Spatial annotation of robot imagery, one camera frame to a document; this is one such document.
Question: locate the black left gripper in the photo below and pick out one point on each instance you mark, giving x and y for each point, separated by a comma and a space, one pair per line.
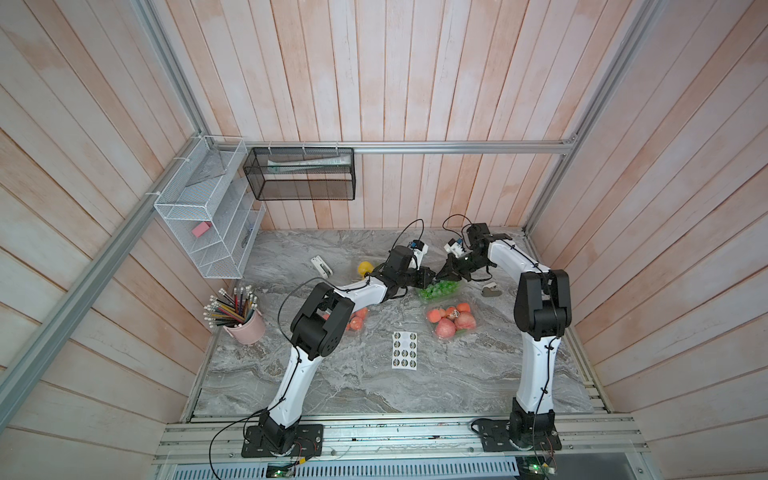
424, 278

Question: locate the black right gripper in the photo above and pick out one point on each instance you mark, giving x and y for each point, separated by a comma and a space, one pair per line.
450, 270

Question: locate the clear box of grapes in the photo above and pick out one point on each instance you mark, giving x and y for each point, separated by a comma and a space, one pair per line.
438, 291

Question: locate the clear box of red apples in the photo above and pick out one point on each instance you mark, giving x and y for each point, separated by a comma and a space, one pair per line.
450, 321

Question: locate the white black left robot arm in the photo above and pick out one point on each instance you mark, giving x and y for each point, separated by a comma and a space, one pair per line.
316, 331

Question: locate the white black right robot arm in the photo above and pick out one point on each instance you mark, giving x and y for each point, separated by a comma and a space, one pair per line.
542, 312

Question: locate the small grey tape dispenser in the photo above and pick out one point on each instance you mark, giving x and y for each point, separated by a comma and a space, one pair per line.
491, 290

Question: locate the clear box of small peaches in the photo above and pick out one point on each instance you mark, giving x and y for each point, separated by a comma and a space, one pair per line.
356, 321

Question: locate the paper in black basket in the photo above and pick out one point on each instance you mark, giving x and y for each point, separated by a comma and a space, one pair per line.
296, 164

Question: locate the colored pencils bundle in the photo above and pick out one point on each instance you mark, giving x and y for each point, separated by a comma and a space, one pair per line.
231, 309

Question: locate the pink eraser block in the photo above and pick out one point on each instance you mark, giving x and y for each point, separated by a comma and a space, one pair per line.
201, 228

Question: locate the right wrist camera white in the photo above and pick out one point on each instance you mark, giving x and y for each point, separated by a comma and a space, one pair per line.
456, 247

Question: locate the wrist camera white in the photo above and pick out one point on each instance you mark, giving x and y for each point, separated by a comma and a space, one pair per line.
456, 247
418, 251

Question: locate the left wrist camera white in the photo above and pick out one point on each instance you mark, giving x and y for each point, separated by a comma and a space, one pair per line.
418, 251

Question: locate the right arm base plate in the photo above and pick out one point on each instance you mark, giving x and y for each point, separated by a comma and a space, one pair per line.
504, 436

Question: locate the black wire mesh basket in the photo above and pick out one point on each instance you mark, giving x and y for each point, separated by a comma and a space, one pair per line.
299, 187

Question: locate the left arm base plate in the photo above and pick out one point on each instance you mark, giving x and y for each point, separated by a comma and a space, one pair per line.
273, 441

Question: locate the aluminium front rail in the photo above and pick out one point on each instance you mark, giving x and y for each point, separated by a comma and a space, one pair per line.
389, 437

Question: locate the white wire mesh shelf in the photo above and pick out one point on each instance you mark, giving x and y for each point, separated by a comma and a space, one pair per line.
207, 184

